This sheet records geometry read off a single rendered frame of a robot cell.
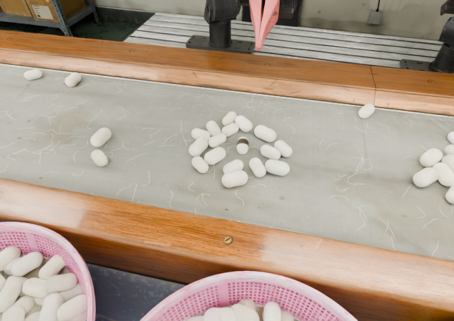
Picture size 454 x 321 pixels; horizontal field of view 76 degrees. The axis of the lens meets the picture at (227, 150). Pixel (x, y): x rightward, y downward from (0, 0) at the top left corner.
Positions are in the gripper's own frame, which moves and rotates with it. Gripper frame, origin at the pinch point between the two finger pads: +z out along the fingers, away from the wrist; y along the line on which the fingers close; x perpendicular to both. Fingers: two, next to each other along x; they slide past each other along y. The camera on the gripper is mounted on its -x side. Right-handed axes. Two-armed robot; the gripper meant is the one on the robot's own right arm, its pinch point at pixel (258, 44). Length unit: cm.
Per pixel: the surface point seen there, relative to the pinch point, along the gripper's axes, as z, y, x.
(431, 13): -106, 100, 164
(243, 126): 13.3, -0.6, 1.5
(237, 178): 21.8, 0.5, -6.2
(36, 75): 7.7, -45.5, 7.3
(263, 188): 22.7, 4.2, -4.5
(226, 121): 12.8, -3.6, 2.1
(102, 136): 18.7, -22.1, -3.2
